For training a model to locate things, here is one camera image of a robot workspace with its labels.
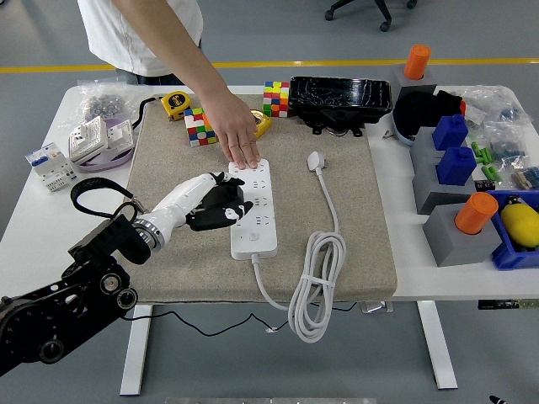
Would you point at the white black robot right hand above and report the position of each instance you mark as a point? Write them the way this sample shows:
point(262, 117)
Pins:
point(501, 400)

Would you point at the person's left hand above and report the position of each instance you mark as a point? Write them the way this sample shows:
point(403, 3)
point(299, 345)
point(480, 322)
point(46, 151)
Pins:
point(233, 126)

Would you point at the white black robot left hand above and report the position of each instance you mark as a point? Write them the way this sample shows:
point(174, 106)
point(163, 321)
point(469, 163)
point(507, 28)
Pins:
point(181, 202)

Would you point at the black power adapter plug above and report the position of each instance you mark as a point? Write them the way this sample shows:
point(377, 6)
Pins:
point(227, 195)

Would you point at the white power strip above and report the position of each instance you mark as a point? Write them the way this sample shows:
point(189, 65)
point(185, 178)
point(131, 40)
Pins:
point(257, 227)

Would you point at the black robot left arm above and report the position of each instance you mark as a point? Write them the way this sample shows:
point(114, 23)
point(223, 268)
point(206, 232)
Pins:
point(42, 324)

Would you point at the person's left forearm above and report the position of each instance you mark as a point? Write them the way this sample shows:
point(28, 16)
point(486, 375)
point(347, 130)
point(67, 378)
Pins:
point(177, 42)

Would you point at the dark circuit board strip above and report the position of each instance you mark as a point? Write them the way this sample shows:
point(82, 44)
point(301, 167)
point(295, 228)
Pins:
point(505, 304)

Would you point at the yellow tape measure black window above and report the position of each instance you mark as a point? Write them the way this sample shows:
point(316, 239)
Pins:
point(263, 122)

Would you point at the three-by-three puzzle cube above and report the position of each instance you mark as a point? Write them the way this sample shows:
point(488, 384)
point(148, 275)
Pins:
point(195, 126)

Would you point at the many-celled puzzle cube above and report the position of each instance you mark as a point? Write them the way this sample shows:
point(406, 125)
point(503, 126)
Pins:
point(275, 99)

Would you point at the yellow tape measure round label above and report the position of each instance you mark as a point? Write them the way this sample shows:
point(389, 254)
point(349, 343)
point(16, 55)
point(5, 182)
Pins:
point(176, 103)

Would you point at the grey-brown mat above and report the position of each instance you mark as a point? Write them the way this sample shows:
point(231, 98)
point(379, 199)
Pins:
point(210, 269)

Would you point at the white table leg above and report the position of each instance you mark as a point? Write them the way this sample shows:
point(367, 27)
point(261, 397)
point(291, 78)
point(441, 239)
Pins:
point(137, 349)
point(438, 345)

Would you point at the purple tape reel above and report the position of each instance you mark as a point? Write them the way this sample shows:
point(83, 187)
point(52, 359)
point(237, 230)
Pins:
point(120, 134)

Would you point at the black device with cracked screen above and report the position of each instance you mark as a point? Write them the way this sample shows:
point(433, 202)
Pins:
point(337, 97)

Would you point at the clear bag of metal nuts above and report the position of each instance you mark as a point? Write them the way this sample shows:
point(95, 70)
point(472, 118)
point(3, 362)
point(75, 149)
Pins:
point(101, 105)

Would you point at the white circuit breaker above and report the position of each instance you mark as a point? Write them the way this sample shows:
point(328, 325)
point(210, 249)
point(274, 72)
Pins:
point(46, 164)

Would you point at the blue plastic bin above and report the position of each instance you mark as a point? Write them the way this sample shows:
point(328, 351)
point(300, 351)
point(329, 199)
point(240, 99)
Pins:
point(511, 256)

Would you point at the small metal clip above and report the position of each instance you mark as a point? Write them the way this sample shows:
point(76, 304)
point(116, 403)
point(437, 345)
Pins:
point(387, 134)

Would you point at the person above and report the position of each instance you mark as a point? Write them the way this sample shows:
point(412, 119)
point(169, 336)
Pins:
point(105, 33)

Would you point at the pale blue bowl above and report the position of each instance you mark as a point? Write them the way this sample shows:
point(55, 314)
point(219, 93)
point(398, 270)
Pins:
point(402, 132)

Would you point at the yellow rounded toy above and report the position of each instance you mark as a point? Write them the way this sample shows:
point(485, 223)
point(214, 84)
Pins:
point(522, 225)

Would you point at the black cloth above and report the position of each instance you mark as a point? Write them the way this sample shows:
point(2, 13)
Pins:
point(417, 107)

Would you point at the black office chair base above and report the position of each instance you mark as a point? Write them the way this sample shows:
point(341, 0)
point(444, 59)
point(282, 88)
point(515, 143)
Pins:
point(381, 10)

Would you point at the orange cylinder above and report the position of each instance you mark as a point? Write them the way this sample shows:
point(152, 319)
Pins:
point(417, 61)
point(476, 212)

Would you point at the small black component strip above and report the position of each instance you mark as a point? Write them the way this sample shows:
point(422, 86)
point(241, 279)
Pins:
point(485, 185)

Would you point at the blue square peg block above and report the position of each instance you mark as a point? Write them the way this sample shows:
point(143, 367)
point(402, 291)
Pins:
point(450, 132)
point(457, 166)

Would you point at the green plastic cylinder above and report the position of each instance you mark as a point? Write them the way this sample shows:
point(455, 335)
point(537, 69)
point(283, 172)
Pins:
point(497, 175)
point(488, 171)
point(475, 148)
point(485, 155)

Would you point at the clear bag of resistors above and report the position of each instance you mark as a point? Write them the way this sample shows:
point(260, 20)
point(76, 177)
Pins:
point(526, 177)

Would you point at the clear bag of dark parts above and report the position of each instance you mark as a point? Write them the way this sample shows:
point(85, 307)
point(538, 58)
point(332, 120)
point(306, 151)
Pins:
point(505, 143)

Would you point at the clear bag of blue parts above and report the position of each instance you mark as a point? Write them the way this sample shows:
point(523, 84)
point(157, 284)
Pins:
point(492, 103)

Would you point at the white wall socket box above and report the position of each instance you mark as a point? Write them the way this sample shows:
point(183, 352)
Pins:
point(86, 141)

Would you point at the metal bracket under table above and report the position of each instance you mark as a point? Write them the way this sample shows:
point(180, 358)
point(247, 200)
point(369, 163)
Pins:
point(377, 308)

